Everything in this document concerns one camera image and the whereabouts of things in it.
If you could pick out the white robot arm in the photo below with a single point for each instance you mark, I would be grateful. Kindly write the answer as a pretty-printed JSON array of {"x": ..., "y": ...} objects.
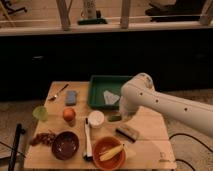
[{"x": 140, "y": 91}]

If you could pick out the orange bowl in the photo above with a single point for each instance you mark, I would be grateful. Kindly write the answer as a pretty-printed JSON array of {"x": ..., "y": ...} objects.
[{"x": 102, "y": 145}]

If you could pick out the orange fruit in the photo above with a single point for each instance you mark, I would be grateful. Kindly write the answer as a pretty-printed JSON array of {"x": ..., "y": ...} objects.
[{"x": 69, "y": 114}]

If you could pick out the red dried chili bunch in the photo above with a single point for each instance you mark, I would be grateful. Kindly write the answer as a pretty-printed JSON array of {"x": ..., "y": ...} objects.
[{"x": 43, "y": 138}]

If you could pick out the green plastic tray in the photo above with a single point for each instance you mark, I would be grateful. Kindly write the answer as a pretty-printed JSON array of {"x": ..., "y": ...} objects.
[{"x": 98, "y": 84}]

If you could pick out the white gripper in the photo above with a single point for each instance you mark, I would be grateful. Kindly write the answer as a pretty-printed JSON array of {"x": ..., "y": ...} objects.
[{"x": 127, "y": 116}]

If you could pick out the metal fork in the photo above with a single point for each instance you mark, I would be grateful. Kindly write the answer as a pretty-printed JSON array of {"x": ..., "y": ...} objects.
[{"x": 55, "y": 96}]

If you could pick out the green plastic cup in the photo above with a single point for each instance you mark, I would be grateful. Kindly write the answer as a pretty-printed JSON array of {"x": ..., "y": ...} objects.
[{"x": 40, "y": 113}]

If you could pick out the wooden block brush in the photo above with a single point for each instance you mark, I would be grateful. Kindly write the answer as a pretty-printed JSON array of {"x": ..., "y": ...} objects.
[{"x": 128, "y": 132}]

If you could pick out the blue sponge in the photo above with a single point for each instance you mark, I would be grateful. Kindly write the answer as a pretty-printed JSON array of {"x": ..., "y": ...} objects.
[{"x": 71, "y": 98}]

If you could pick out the white paper cup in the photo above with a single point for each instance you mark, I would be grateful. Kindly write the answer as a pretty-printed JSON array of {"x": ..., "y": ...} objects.
[{"x": 96, "y": 119}]

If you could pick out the black stand pole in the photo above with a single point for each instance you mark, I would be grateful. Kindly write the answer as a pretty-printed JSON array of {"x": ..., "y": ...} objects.
[{"x": 14, "y": 151}]

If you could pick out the grey cloth in tray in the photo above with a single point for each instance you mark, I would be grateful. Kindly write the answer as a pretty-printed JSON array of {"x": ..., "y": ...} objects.
[{"x": 110, "y": 98}]

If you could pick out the yellow corn cob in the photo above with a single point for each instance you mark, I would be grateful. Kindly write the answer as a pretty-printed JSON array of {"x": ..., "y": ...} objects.
[{"x": 111, "y": 153}]

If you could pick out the dark brown bowl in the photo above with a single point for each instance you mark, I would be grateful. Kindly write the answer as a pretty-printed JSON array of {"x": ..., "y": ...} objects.
[{"x": 65, "y": 145}]

